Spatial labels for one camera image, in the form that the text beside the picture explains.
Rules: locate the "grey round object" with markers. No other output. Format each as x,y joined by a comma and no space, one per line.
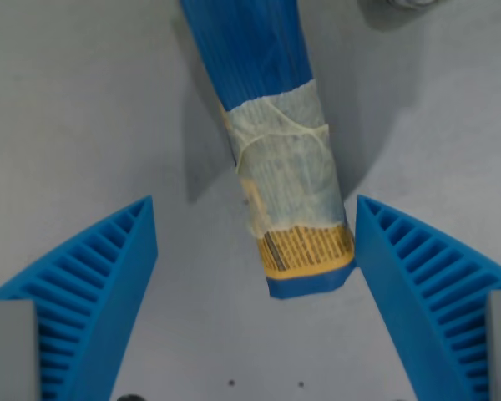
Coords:
413,2

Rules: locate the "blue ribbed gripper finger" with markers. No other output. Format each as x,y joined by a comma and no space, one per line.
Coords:
384,259
108,267

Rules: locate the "blue bag with masking tape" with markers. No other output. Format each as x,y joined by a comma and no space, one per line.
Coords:
275,167

